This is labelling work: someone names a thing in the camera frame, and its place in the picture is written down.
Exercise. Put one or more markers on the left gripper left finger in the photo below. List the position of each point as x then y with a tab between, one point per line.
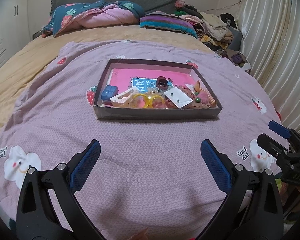
48	208

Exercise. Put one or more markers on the pile of folded clothes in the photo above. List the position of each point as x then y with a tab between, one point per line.
216	32

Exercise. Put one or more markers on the yellow hoop earrings bag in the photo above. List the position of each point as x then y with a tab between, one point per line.
146	101

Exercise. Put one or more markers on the lilac cartoon blanket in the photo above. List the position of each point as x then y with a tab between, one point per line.
150	174

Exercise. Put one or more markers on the striped purple teal pillow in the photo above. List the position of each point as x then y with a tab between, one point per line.
164	21

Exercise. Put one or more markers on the white wardrobe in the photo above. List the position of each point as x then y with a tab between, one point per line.
14	28

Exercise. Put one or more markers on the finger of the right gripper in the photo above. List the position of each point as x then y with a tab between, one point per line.
279	129
271	146

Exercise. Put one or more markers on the tan bed sheet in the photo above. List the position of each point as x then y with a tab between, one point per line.
22	68

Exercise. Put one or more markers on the small blue box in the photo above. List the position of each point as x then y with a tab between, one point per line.
109	92

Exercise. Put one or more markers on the cream hair claw clip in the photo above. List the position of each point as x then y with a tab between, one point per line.
124	98

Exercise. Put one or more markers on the beige mesh bow scrunchie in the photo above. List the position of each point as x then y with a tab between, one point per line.
191	94

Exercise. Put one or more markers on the brown cardboard tray box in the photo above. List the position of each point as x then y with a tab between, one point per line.
108	112

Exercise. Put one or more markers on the floral navy pink quilt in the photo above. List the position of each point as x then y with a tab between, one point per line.
75	16

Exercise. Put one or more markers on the white stud earrings card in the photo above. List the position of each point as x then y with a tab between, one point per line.
177	97

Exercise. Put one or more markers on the pink book in tray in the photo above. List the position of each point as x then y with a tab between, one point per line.
143	79

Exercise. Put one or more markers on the white striped curtain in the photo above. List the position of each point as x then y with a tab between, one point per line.
271	42

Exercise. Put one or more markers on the maroon hair claw clip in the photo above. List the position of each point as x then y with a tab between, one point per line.
162	83

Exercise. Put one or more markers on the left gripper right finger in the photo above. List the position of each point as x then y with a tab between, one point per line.
252	207

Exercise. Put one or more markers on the person left hand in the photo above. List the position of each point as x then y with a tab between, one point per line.
142	235

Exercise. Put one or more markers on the bag of clothes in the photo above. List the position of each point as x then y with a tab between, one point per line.
236	58

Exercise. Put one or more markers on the pink pompom hair clip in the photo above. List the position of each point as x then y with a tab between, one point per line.
202	98

